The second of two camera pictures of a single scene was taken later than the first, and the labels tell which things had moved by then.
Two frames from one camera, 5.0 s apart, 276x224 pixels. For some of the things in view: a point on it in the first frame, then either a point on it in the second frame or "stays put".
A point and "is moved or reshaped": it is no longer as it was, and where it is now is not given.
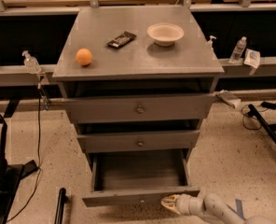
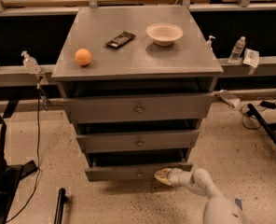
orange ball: [84, 56] stays put
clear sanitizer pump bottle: [31, 63] stays put
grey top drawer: [132, 109] stays put
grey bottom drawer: [132, 178] is moved or reshaped
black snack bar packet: [122, 39] stays put
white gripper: [186, 203] to [176, 177]
